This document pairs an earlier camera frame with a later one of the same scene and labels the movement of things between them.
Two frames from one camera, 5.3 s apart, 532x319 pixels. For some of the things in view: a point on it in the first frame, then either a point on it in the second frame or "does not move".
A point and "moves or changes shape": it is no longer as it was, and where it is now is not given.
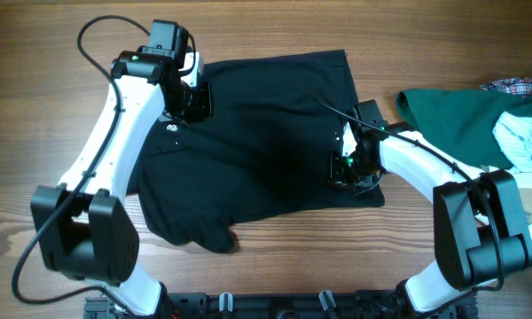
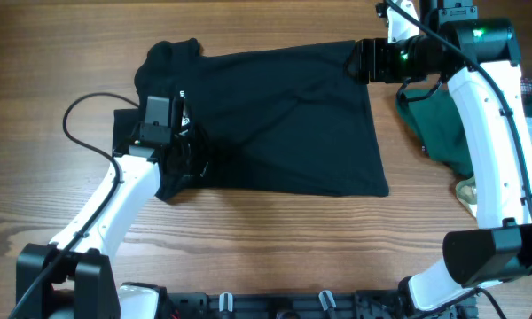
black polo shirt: [265, 149] moves or changes shape
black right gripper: [338, 179] → [369, 56]
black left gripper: [204, 108] → [202, 145]
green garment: [461, 122] does not move
